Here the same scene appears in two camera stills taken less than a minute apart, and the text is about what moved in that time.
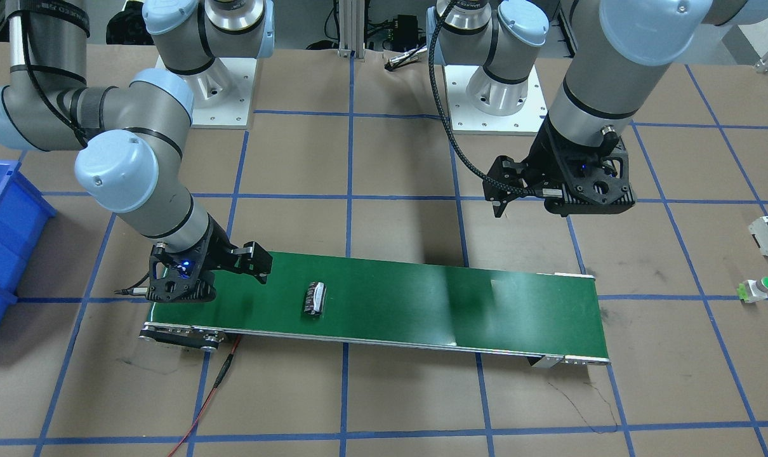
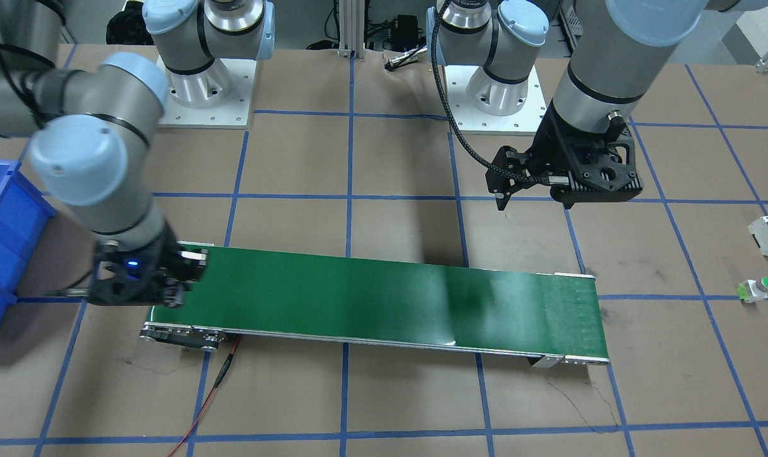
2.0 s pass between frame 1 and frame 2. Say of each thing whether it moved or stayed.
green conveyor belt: stayed
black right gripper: moved
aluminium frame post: stayed
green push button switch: stayed
